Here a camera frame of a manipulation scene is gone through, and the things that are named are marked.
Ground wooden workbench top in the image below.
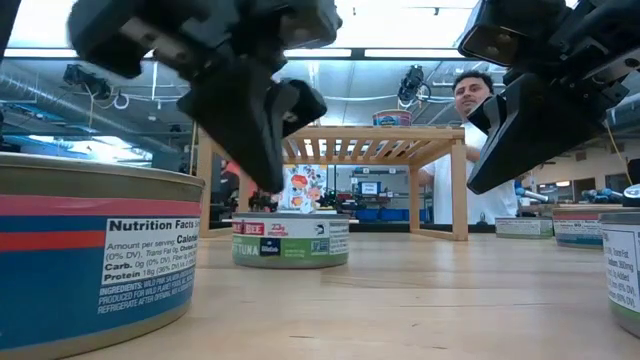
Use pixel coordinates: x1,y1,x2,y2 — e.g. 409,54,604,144
519,202,640,212

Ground gold lid blue label can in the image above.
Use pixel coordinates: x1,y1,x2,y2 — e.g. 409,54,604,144
551,205,609,250
371,109,414,128
0,151,206,360

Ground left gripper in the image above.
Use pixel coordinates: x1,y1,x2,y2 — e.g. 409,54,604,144
67,0,330,195

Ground white blue cylinder device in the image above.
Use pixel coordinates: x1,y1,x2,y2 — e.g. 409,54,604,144
513,186,551,204

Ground wooden slatted shelf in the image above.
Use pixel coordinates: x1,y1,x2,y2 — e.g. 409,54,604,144
196,124,470,243

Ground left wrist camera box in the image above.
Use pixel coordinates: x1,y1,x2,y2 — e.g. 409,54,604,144
277,0,344,50

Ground black aluminium table frame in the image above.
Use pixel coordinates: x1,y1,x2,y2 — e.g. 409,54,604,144
348,222,497,235

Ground floral print poster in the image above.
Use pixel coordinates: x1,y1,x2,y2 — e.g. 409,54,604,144
278,164,329,215

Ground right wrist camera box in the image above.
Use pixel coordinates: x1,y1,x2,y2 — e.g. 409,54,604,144
457,12,532,69

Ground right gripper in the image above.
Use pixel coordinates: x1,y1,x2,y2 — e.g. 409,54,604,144
467,0,640,196

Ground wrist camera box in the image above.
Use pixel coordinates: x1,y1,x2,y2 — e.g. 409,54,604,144
277,0,344,50
457,12,532,69

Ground black hanging camera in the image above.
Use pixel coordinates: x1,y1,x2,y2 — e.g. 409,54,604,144
397,63,432,104

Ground person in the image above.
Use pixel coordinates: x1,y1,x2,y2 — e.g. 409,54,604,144
417,69,522,226

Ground black round device white rim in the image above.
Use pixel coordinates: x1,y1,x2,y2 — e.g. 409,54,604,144
622,183,640,209

